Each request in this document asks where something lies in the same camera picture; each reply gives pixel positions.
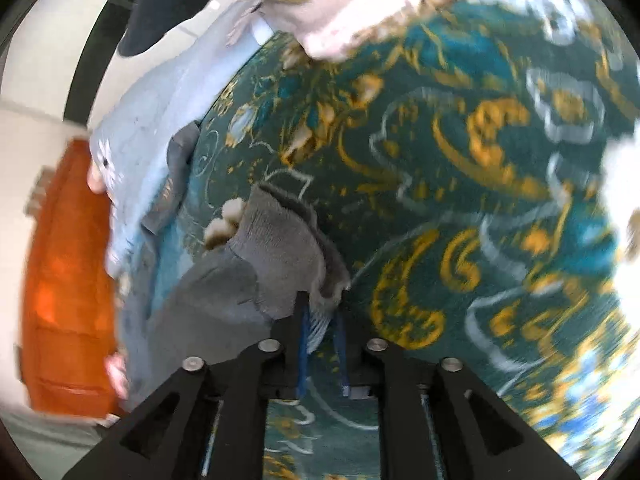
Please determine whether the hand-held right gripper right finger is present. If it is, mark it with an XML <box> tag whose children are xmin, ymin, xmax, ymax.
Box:
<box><xmin>335</xmin><ymin>289</ymin><xmax>582</xmax><ymax>480</ymax></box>

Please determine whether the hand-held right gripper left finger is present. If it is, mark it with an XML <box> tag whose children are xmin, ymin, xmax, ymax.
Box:
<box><xmin>62</xmin><ymin>291</ymin><xmax>310</xmax><ymax>480</ymax></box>

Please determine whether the grey fleece garment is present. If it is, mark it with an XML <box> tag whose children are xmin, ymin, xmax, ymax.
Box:
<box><xmin>142</xmin><ymin>121</ymin><xmax>352</xmax><ymax>411</ymax></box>

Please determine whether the dark navy garment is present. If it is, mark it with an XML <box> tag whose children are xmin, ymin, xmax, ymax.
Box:
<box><xmin>117</xmin><ymin>0</ymin><xmax>241</xmax><ymax>58</ymax></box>

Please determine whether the green floral bedsheet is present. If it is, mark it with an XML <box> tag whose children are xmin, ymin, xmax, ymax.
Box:
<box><xmin>165</xmin><ymin>0</ymin><xmax>640</xmax><ymax>480</ymax></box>

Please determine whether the orange wooden headboard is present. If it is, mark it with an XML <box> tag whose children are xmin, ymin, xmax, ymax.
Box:
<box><xmin>20</xmin><ymin>137</ymin><xmax>126</xmax><ymax>418</ymax></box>

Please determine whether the light blue daisy quilt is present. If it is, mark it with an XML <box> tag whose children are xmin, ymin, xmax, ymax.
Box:
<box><xmin>87</xmin><ymin>0</ymin><xmax>281</xmax><ymax>413</ymax></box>

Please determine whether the white cloth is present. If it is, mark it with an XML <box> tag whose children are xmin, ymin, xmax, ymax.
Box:
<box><xmin>597</xmin><ymin>120</ymin><xmax>640</xmax><ymax>306</ymax></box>

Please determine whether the pink garment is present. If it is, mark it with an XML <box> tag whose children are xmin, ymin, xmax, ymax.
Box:
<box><xmin>260</xmin><ymin>0</ymin><xmax>531</xmax><ymax>63</ymax></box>

